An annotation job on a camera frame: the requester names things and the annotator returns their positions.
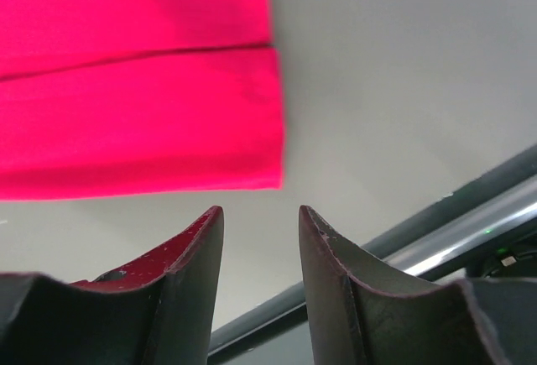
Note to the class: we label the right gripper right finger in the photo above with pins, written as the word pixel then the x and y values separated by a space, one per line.
pixel 363 311

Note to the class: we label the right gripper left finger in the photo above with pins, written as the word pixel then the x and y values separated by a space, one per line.
pixel 156 309

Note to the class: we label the red polo shirt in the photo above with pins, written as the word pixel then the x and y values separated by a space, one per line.
pixel 124 97

